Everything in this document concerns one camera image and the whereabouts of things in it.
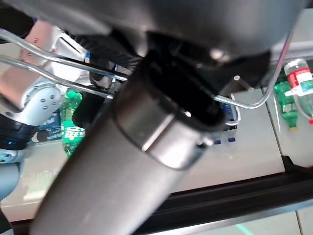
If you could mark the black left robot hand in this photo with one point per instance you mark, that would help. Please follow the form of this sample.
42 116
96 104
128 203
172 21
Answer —
110 176

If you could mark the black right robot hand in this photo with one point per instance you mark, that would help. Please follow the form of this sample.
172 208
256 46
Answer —
68 46

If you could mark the blue plastic shopping basket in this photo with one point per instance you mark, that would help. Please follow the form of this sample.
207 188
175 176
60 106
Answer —
226 109

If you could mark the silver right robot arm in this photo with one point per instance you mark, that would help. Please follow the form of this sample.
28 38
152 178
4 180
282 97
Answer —
46 100

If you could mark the green bottle yellow cap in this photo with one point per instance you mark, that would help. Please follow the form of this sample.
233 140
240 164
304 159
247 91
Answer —
71 132

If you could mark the flat blue Oreo box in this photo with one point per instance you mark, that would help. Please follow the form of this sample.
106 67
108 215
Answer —
52 124

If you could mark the green soda bottle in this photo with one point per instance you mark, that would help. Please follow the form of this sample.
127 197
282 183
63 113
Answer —
286 105

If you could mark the clear water bottle red cap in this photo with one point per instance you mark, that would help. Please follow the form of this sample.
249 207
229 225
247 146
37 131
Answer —
299 78

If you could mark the black shelf board clear rail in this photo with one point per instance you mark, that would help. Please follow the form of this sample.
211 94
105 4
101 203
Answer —
232 203

